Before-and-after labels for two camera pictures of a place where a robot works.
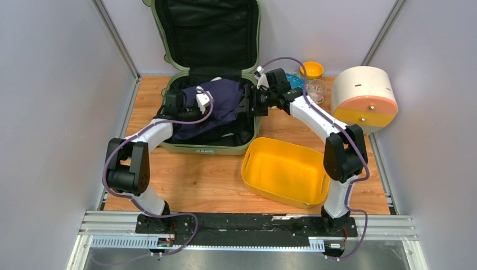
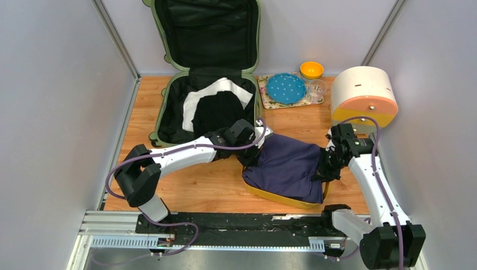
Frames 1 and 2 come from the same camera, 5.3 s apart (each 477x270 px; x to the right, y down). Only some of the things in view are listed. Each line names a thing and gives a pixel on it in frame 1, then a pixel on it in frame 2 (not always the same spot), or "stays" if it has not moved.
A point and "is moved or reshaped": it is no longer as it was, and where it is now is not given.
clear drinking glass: x=316 y=90 stays
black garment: x=239 y=132 is moved or reshaped
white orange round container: x=364 y=95 stays
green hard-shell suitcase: x=214 y=45 stays
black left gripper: x=199 y=113 -> x=252 y=160
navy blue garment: x=226 y=96 -> x=287 y=167
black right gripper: x=251 y=93 -> x=323 y=174
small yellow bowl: x=314 y=70 stays
